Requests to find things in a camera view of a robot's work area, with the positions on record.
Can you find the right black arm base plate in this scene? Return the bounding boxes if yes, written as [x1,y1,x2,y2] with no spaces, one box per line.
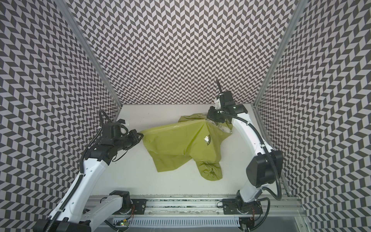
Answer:
[221,199,263,215]

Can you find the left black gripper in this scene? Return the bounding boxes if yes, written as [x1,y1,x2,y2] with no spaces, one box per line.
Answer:
[111,128,144,151]

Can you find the green jacket with printed lining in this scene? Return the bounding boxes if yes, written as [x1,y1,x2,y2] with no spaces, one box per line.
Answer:
[141,113,233,181]

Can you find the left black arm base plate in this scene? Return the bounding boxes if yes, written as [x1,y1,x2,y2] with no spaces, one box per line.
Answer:
[114,199,147,216]

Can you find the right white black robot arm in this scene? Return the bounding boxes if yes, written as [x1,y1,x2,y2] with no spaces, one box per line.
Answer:
[207,90,283,203]

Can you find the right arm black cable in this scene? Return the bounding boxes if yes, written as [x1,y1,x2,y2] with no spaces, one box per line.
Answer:
[215,78,283,232]

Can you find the small green circuit board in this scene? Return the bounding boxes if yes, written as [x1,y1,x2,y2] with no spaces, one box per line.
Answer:
[116,219,130,227]

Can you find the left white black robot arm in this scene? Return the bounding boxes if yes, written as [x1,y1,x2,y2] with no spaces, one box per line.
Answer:
[32,119,144,232]

